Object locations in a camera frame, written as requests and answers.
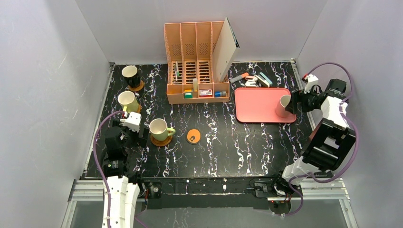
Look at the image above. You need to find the green mug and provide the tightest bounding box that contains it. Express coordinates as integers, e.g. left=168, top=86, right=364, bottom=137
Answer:
left=149, top=118, right=176, bottom=142

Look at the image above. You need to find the yellow mug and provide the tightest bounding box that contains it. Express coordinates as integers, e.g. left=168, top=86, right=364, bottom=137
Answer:
left=118, top=91, right=139, bottom=113

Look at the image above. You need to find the black mug white inside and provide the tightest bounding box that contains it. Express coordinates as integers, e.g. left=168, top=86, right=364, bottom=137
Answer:
left=122, top=65, right=141, bottom=88

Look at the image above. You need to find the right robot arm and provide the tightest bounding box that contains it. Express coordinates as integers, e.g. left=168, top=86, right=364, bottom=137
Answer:
left=281, top=74, right=356, bottom=191

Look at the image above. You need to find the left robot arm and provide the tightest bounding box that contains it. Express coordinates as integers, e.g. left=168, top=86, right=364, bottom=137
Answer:
left=102, top=119, right=149, bottom=228

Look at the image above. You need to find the ridged orange round coaster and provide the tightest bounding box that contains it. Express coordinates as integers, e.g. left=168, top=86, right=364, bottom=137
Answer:
left=150, top=135, right=173, bottom=147

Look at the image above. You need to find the plain orange coaster far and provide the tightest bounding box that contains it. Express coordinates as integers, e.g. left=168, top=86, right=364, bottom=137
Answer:
left=128, top=80, right=144, bottom=92

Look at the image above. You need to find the orange coaster with black logo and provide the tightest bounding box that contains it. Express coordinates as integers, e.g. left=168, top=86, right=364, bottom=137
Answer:
left=186, top=129, right=201, bottom=145

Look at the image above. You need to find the teal eraser block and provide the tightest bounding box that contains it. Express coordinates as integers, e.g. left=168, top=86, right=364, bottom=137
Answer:
left=255, top=72, right=273, bottom=88

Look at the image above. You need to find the pink tray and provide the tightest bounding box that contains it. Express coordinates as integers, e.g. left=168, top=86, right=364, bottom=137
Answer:
left=234, top=87, right=297, bottom=124

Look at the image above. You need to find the white pink stapler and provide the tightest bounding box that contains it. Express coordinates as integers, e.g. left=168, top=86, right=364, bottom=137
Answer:
left=245, top=77, right=258, bottom=87

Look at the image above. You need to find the grey marker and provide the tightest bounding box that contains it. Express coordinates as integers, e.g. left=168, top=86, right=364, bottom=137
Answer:
left=229, top=76, right=243, bottom=83

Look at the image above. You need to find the pen in organizer slot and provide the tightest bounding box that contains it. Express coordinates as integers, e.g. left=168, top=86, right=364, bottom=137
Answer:
left=173, top=61, right=180, bottom=81

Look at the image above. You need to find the red white card box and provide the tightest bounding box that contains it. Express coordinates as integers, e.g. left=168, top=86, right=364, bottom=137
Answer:
left=199, top=89, right=213, bottom=97

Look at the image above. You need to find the white tube in organizer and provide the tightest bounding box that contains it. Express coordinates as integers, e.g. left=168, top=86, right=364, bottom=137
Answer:
left=192, top=78, right=198, bottom=92

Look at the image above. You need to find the blue grey bottle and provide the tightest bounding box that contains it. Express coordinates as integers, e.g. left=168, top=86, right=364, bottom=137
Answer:
left=214, top=90, right=227, bottom=97

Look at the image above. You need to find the white leaning book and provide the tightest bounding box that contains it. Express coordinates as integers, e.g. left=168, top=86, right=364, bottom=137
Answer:
left=212, top=17, right=240, bottom=83

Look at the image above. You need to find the orange desk file organizer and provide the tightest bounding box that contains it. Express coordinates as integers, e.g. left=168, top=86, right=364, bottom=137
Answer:
left=163, top=21, right=230, bottom=105

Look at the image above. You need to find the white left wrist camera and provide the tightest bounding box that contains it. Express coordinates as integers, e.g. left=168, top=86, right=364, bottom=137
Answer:
left=123, top=112, right=142, bottom=132

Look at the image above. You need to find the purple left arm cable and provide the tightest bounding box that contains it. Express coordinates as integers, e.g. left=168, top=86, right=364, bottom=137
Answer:
left=93, top=110, right=150, bottom=228

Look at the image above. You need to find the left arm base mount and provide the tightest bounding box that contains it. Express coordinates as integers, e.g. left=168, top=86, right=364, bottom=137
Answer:
left=137, top=179, right=163, bottom=212

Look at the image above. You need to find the aluminium front rail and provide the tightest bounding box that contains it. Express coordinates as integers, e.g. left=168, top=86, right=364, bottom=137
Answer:
left=68, top=178, right=350, bottom=201

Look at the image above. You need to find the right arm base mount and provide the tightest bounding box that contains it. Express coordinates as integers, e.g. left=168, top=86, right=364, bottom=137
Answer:
left=248, top=176, right=304, bottom=217

